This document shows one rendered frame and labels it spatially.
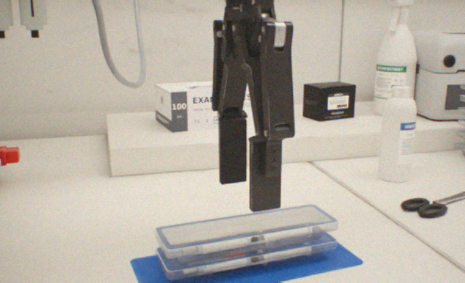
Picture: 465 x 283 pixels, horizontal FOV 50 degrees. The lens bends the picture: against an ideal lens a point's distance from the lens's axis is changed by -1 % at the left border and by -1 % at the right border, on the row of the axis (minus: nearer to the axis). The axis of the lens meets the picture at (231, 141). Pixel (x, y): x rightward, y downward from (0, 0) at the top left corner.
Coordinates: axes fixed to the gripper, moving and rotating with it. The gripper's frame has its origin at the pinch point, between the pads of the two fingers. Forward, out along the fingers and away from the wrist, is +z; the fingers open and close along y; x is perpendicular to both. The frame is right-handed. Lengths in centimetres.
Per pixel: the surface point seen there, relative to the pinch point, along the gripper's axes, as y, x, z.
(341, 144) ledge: -29.2, 30.3, 7.5
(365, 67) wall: -58, 56, -2
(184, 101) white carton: -41.4, 5.2, 0.2
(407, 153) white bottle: -14.6, 32.5, 5.7
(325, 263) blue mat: 3.6, 7.3, 10.2
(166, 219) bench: -13.8, -5.3, 10.1
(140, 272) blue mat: -1.6, -11.0, 10.1
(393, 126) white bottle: -15.7, 30.3, 1.5
